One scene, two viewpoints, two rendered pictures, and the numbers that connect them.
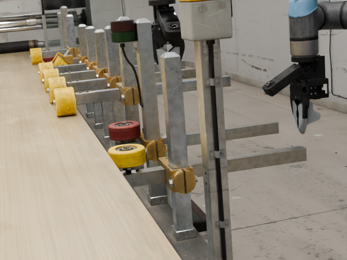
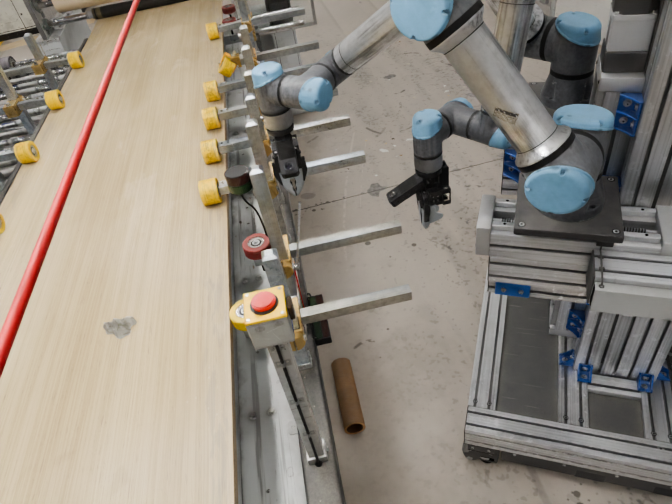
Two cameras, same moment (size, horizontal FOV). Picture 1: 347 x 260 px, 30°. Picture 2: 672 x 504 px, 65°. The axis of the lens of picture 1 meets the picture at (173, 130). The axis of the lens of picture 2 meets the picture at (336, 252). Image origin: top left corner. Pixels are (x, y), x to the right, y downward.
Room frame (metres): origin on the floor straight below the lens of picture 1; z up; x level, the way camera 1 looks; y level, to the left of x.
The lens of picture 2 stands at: (0.53, -0.32, 1.84)
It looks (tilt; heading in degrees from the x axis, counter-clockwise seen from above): 42 degrees down; 11
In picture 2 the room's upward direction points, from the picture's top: 11 degrees counter-clockwise
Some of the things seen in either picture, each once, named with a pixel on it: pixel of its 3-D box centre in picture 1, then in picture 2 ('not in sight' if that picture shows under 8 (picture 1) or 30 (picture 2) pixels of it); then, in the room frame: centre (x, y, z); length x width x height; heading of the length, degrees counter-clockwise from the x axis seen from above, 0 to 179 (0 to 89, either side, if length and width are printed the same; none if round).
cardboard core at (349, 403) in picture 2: not in sight; (347, 394); (1.66, -0.02, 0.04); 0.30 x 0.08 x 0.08; 14
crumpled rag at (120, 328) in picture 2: not in sight; (118, 323); (1.32, 0.43, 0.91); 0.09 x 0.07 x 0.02; 71
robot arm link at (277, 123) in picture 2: not in sight; (276, 118); (1.71, 0.01, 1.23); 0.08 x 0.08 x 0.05
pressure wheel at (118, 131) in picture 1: (125, 144); (260, 255); (1.61, 0.12, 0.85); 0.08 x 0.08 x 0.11
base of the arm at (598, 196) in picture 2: not in sight; (570, 183); (1.53, -0.67, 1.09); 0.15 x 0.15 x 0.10
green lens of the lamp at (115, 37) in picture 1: (124, 36); (239, 183); (1.57, 0.10, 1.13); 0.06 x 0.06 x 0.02
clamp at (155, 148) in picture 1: (150, 145); (281, 257); (1.60, 0.06, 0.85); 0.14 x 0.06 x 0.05; 14
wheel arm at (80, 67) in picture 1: (107, 64); (268, 77); (2.61, 0.24, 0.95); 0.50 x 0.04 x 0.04; 104
